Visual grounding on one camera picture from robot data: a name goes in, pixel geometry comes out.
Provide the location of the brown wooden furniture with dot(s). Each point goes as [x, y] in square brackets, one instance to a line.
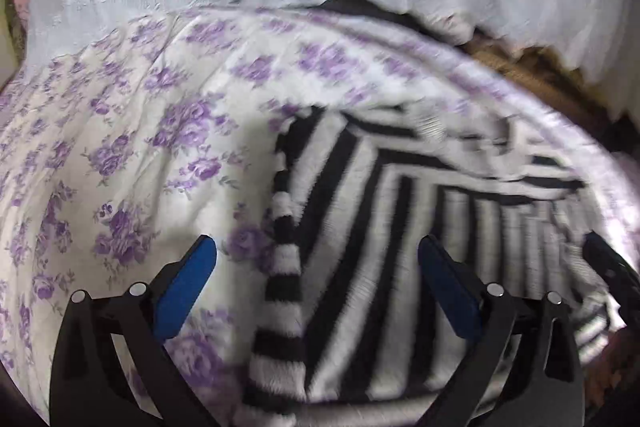
[545, 74]

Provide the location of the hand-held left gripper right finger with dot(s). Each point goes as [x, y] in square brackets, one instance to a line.
[451, 287]

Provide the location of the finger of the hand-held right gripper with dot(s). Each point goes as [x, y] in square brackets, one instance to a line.
[611, 268]

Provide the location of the dark cloth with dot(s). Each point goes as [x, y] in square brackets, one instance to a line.
[372, 7]

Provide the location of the purple floral bed sheet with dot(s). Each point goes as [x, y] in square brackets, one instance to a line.
[130, 147]

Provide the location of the black and white striped sweater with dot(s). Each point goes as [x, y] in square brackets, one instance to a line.
[400, 227]

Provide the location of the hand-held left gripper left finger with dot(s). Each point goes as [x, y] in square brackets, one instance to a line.
[186, 283]

